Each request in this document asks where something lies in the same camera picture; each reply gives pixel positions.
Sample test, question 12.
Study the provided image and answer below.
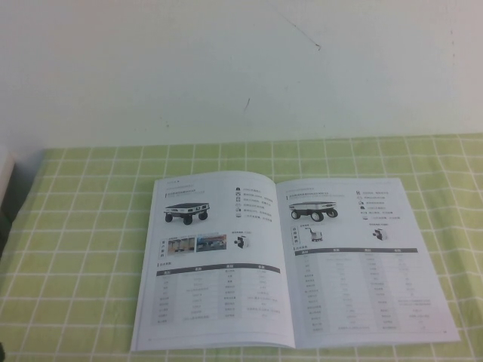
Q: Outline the AgileX robot brochure book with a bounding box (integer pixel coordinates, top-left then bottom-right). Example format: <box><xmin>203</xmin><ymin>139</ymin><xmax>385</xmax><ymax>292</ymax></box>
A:
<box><xmin>130</xmin><ymin>170</ymin><xmax>461</xmax><ymax>354</ymax></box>

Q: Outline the green white checked tablecloth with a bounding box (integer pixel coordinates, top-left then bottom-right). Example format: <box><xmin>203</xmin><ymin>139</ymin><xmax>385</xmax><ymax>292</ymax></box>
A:
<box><xmin>0</xmin><ymin>132</ymin><xmax>483</xmax><ymax>362</ymax></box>

